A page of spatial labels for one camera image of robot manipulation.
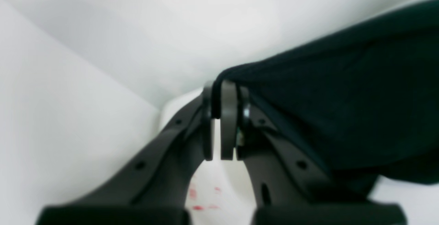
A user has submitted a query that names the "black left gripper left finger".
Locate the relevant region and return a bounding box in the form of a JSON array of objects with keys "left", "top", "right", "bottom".
[{"left": 37, "top": 83, "right": 213, "bottom": 225}]

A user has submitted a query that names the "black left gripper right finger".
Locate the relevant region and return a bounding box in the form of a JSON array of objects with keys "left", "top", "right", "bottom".
[{"left": 221, "top": 81, "right": 407, "bottom": 225}]

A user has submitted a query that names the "black T-shirt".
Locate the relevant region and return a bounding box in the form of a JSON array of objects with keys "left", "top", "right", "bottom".
[{"left": 213, "top": 0, "right": 439, "bottom": 195}]

